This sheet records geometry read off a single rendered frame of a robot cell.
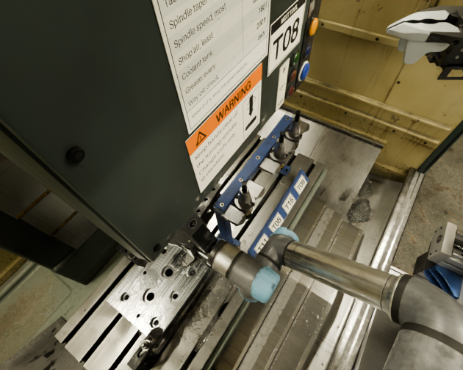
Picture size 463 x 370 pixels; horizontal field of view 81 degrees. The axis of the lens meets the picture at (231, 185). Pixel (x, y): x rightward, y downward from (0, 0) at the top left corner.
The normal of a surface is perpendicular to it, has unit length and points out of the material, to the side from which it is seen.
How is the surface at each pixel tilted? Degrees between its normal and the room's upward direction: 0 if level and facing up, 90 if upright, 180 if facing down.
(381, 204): 17
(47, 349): 24
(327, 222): 8
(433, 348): 33
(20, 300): 0
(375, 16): 90
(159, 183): 90
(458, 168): 0
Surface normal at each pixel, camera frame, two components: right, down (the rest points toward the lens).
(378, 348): -0.06, -0.53
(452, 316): -0.13, -0.82
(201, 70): 0.83, 0.45
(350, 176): -0.28, -0.19
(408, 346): -0.72, -0.69
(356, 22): -0.56, 0.72
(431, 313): -0.55, -0.77
